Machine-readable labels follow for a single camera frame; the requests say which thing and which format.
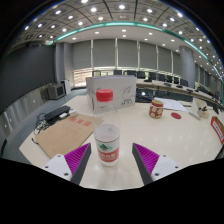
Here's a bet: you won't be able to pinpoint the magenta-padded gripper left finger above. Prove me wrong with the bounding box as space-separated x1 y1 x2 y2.
42 142 92 186

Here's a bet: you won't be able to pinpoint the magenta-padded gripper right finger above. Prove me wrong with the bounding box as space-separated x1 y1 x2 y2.
131 142 183 186

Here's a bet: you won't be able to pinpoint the clear red-capped water bottle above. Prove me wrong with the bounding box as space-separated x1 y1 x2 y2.
92 88 122 167

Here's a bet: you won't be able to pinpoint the brown cardboard sheet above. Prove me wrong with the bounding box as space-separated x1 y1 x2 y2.
34 113 104 159

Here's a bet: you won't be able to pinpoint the red and cream patterned mug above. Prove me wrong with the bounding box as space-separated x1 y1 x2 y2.
148 99 165 119

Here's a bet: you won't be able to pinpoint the black power adapter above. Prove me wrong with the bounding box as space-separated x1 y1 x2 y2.
43 105 72 122

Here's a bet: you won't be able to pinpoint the flat round red coaster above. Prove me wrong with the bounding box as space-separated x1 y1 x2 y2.
170 112 183 120

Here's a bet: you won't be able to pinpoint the white paper sheet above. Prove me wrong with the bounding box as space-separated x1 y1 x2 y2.
162 97 188 113

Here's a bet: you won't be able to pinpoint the white power strip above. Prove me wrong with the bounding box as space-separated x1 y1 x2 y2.
188 110 202 121

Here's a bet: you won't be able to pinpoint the grey CRT monitor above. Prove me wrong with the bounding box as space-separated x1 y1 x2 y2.
46 83 66 101

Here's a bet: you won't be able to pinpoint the white cardboard paper box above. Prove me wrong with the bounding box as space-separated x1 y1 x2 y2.
85 75 138 114

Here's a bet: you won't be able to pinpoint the white open organizer box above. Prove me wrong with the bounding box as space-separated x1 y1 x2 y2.
189 97 211 120

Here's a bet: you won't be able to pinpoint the long curved conference desk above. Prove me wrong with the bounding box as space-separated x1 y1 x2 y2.
135 78 224 105

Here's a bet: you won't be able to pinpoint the red-edged brown cardboard box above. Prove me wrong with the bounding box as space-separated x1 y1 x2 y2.
209 115 224 145

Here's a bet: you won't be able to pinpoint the row of black office chairs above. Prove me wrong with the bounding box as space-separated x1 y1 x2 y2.
113 69 201 90

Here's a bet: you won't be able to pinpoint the recessed ceiling lights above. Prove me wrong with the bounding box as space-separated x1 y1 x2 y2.
23 0 214 43

